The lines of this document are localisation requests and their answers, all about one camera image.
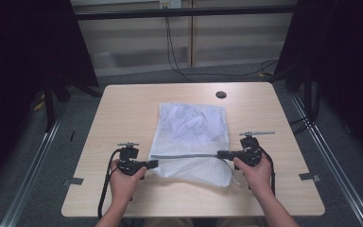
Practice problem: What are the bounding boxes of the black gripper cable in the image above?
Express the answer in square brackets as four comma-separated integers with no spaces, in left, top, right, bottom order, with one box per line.
[96,148,122,220]
[258,147,277,196]

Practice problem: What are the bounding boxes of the white mesh laundry bag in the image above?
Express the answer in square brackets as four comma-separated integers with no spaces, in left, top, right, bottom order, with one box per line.
[147,102,234,189]

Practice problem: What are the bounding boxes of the black hanging wall cable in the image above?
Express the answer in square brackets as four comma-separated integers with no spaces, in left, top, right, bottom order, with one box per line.
[164,16,279,78]

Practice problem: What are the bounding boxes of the black floor cables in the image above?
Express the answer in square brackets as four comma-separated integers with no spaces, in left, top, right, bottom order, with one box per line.
[288,88,320,136]

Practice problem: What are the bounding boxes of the aluminium floor rail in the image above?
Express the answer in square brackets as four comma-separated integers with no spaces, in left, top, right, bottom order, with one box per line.
[0,102,69,227]
[289,93,363,227]

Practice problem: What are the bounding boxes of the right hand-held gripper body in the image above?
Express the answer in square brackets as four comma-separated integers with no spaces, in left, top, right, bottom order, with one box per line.
[233,131,276,167]

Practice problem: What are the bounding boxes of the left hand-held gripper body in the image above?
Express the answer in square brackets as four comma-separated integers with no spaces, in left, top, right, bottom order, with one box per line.
[116,142,147,176]

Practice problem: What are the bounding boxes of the white wall socket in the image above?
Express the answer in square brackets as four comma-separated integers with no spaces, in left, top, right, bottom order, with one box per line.
[159,0,183,9]

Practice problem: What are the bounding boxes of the black horizontal bar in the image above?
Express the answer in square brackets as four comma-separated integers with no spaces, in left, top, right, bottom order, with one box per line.
[75,5,298,21]

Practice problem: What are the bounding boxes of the black curtain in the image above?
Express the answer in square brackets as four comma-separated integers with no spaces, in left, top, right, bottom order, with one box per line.
[0,0,100,194]
[273,0,363,165]

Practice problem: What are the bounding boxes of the person's right hand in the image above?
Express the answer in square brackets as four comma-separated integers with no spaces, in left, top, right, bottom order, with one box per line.
[233,155,273,198]

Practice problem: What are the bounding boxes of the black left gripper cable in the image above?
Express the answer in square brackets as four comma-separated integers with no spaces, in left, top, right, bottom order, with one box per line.
[96,148,122,220]

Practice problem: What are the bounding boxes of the grey tape piece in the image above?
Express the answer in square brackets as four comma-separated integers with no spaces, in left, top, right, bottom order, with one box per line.
[298,172,322,183]
[61,177,85,187]

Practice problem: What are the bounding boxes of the white crumpled cloth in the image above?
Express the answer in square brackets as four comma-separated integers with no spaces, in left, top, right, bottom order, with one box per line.
[165,105,225,140]

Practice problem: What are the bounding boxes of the person's left hand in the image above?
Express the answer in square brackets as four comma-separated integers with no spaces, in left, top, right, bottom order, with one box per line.
[109,159,147,202]

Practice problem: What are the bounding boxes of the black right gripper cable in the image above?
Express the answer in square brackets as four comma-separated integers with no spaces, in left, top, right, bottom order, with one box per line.
[258,147,277,196]

